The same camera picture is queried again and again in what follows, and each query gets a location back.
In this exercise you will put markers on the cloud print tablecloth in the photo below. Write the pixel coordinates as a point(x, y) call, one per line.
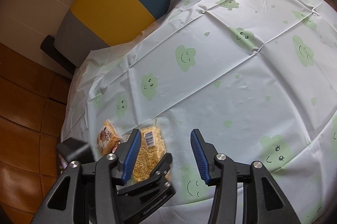
point(256, 77)

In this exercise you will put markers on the clear puffed rice packet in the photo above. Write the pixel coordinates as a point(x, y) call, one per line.
point(151, 151)

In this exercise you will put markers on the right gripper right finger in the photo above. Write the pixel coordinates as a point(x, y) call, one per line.
point(216, 169)

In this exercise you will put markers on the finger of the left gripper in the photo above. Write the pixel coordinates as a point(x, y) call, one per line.
point(162, 168)

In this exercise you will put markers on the grey yellow blue chair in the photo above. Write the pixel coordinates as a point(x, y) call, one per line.
point(95, 24)

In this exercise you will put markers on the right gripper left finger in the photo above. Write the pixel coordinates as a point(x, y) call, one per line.
point(113, 170)

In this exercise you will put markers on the brown sesame cake packet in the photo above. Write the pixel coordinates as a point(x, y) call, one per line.
point(107, 139)

